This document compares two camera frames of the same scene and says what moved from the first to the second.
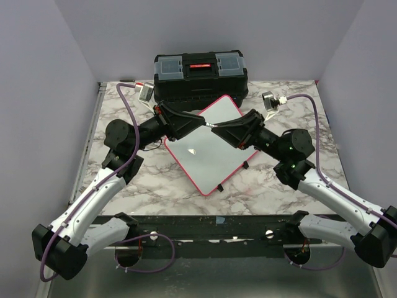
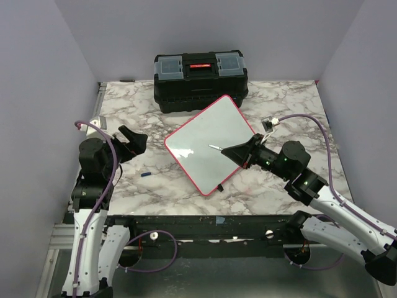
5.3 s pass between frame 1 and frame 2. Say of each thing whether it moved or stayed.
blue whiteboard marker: moved
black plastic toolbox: stayed
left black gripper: moved
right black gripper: moved
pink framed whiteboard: stayed
